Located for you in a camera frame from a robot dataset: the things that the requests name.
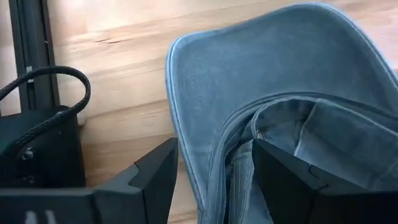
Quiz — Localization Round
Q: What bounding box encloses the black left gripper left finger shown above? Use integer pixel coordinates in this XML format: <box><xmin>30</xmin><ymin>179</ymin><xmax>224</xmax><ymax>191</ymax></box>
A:
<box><xmin>93</xmin><ymin>138</ymin><xmax>179</xmax><ymax>224</ymax></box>

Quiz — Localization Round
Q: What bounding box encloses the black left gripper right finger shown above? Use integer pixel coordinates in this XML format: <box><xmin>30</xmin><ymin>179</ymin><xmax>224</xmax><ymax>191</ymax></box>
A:
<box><xmin>252</xmin><ymin>139</ymin><xmax>329</xmax><ymax>224</ymax></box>

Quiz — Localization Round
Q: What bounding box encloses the grey-blue baseball cap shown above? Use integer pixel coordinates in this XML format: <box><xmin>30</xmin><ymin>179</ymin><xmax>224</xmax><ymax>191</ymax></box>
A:
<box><xmin>164</xmin><ymin>2</ymin><xmax>398</xmax><ymax>224</ymax></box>

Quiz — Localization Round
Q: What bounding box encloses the black braided cable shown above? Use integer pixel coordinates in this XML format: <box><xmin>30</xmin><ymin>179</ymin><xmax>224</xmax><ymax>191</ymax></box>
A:
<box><xmin>0</xmin><ymin>65</ymin><xmax>92</xmax><ymax>156</ymax></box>

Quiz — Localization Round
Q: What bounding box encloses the black aluminium table frame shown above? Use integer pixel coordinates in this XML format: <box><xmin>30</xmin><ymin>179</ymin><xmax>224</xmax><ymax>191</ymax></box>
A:
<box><xmin>8</xmin><ymin>0</ymin><xmax>60</xmax><ymax>111</ymax></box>

